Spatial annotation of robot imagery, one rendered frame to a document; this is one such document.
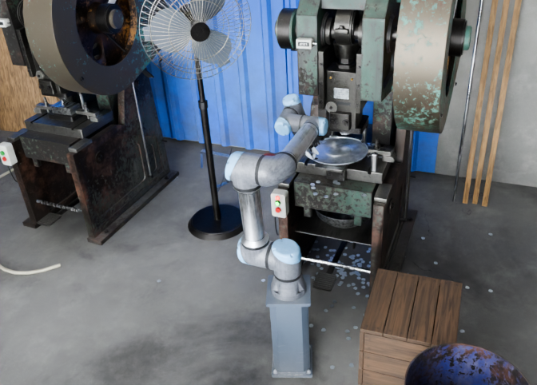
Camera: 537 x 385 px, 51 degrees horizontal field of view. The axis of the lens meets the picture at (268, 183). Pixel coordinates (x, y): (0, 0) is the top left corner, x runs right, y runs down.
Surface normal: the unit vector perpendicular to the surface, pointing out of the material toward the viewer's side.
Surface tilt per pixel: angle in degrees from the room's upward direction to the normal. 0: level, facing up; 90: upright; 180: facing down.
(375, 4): 45
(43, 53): 101
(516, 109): 90
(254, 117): 90
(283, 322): 90
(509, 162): 90
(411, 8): 61
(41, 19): 76
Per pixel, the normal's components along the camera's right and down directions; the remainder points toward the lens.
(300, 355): -0.05, 0.52
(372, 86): -0.36, 0.50
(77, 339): -0.06, -0.85
